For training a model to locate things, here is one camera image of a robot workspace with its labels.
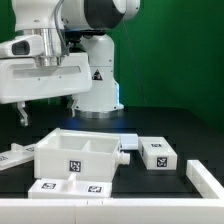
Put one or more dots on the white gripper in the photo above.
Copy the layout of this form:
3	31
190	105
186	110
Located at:
22	80

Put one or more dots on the white cabinet top panel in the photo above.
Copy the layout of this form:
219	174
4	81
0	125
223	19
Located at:
17	155

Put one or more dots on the white cabinet body box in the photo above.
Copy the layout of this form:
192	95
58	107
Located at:
91	156

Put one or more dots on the white cabinet door panel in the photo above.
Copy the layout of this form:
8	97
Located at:
70	188

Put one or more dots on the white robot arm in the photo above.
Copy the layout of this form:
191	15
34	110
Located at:
62	49

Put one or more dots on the small white cabinet block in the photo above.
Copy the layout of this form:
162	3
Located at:
157	154

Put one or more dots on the white marker base sheet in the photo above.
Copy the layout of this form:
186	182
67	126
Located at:
129	141

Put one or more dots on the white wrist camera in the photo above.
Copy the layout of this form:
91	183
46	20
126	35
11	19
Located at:
22	46

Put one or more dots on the white L-shaped fence wall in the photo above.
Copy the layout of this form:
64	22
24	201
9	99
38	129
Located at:
207	209

